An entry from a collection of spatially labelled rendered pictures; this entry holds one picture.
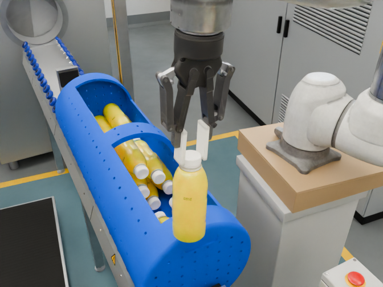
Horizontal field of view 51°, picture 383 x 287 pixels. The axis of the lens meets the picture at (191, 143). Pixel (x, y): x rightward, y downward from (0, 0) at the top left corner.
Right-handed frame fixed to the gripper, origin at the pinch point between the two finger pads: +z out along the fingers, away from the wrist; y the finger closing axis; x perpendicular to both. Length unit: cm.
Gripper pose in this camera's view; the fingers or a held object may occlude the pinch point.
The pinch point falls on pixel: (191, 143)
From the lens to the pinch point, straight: 70.0
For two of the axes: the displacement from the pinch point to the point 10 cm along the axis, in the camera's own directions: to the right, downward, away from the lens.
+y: -8.8, 2.1, -4.3
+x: 4.8, 4.9, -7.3
